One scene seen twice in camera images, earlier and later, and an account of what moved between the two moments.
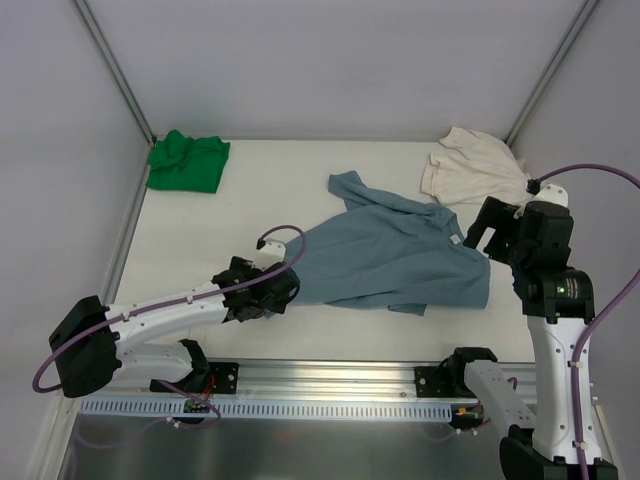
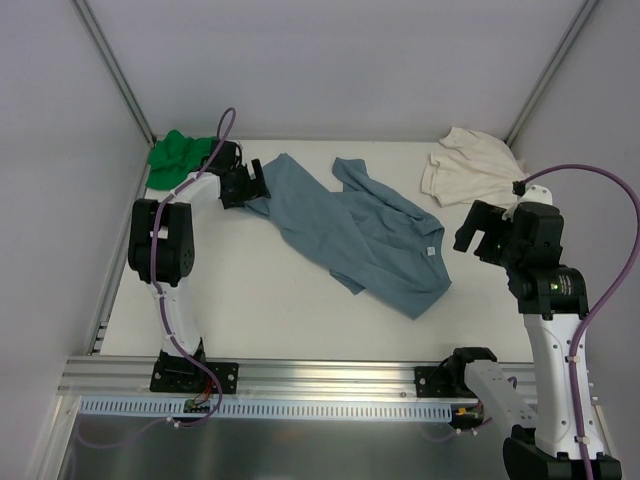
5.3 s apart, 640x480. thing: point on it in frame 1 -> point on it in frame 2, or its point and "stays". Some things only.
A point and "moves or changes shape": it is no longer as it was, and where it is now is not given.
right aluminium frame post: [585, 11] stays
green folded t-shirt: [187, 164] stays
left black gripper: [282, 291] -> [245, 183]
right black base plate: [442, 382] stays
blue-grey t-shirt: [387, 250] moves or changes shape
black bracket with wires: [216, 378] stays
